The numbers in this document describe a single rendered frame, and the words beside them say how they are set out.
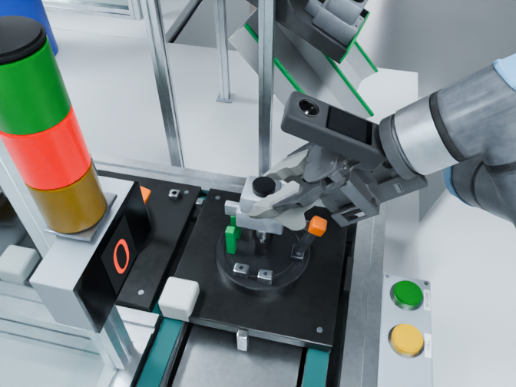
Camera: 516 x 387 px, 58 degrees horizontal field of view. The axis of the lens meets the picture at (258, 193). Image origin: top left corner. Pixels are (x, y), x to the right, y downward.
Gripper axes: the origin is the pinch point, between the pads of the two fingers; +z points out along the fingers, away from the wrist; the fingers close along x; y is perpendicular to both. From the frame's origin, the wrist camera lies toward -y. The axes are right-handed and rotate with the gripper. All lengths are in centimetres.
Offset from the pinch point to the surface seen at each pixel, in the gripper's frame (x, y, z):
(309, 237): -0.8, 9.6, -1.4
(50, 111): -20.1, -25.6, -11.2
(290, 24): 21.4, -9.5, -8.2
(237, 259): -2.8, 7.1, 9.5
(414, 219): 22.5, 35.5, -2.7
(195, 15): 106, -7, 57
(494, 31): 280, 148, 1
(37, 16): 58, -39, 62
